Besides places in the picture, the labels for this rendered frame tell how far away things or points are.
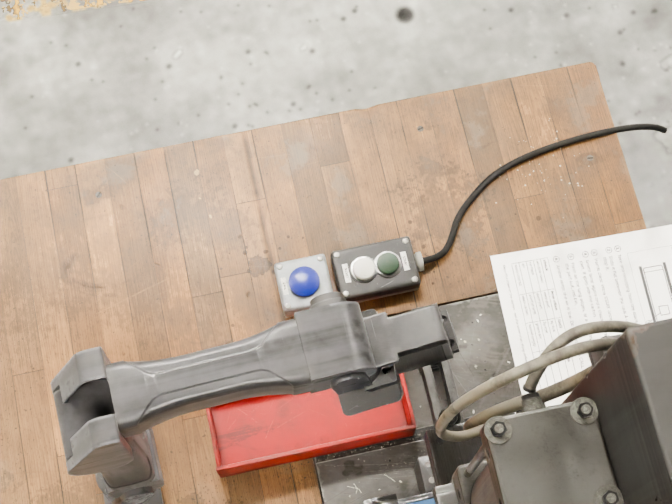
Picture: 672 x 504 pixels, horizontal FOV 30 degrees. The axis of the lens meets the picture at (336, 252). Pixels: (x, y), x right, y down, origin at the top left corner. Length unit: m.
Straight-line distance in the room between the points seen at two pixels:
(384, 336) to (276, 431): 0.43
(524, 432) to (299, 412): 0.65
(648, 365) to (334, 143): 0.92
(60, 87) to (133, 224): 1.15
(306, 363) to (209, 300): 0.52
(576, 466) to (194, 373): 0.36
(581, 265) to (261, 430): 0.47
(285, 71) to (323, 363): 1.68
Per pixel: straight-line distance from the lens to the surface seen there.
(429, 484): 1.52
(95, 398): 1.22
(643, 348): 0.89
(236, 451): 1.61
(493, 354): 1.64
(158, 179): 1.72
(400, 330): 1.21
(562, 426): 1.01
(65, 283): 1.69
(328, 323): 1.16
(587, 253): 1.70
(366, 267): 1.62
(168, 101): 2.77
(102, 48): 2.85
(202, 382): 1.15
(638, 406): 0.90
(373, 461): 1.60
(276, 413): 1.61
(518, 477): 0.99
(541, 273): 1.68
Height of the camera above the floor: 2.48
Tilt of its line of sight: 72 degrees down
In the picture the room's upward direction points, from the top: straight up
